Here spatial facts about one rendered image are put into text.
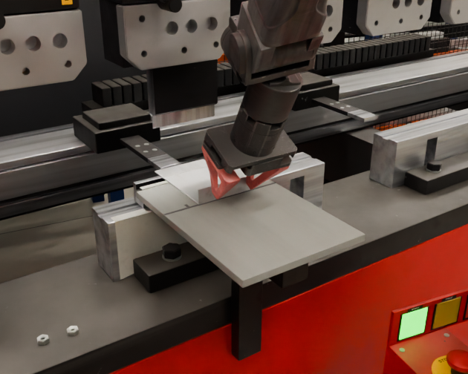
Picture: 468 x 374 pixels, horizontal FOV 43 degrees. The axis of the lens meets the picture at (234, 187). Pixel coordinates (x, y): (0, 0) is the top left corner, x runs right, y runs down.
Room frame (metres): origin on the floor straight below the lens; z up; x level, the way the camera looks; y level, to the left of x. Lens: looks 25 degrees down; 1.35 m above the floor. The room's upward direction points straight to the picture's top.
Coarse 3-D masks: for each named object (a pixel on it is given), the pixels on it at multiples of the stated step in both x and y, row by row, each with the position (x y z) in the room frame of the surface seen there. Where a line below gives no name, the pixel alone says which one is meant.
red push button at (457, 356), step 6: (450, 354) 0.63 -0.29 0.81; (456, 354) 0.63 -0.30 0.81; (462, 354) 0.63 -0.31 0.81; (450, 360) 0.62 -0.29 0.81; (456, 360) 0.62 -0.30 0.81; (462, 360) 0.62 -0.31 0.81; (450, 366) 0.62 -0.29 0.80; (456, 366) 0.61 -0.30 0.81; (462, 366) 0.61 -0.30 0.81; (456, 372) 0.62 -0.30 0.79; (462, 372) 0.61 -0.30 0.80
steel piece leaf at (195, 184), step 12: (204, 168) 0.82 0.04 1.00; (168, 180) 0.77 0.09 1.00; (180, 180) 0.77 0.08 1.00; (192, 180) 0.77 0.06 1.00; (204, 180) 0.77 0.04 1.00; (240, 180) 0.74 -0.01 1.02; (192, 192) 0.73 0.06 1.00; (204, 192) 0.71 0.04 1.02; (228, 192) 0.73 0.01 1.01; (240, 192) 0.74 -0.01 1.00
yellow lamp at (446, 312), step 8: (440, 304) 0.71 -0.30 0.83; (448, 304) 0.72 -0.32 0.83; (456, 304) 0.72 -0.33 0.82; (440, 312) 0.71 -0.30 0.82; (448, 312) 0.72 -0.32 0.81; (456, 312) 0.73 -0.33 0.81; (440, 320) 0.71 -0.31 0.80; (448, 320) 0.72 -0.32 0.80; (456, 320) 0.73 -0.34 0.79; (432, 328) 0.71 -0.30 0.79
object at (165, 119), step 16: (192, 64) 0.80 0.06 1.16; (208, 64) 0.82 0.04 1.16; (160, 80) 0.78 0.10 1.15; (176, 80) 0.79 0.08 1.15; (192, 80) 0.80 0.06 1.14; (208, 80) 0.82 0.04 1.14; (160, 96) 0.78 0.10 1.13; (176, 96) 0.79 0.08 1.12; (192, 96) 0.80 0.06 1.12; (208, 96) 0.82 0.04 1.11; (160, 112) 0.77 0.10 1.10; (176, 112) 0.80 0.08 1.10; (192, 112) 0.81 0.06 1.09; (208, 112) 0.83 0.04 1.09
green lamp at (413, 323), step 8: (416, 312) 0.69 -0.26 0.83; (424, 312) 0.70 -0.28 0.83; (408, 320) 0.69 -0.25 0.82; (416, 320) 0.69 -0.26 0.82; (424, 320) 0.70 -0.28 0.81; (400, 328) 0.68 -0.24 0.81; (408, 328) 0.69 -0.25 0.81; (416, 328) 0.70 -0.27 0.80; (400, 336) 0.68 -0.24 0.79; (408, 336) 0.69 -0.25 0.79
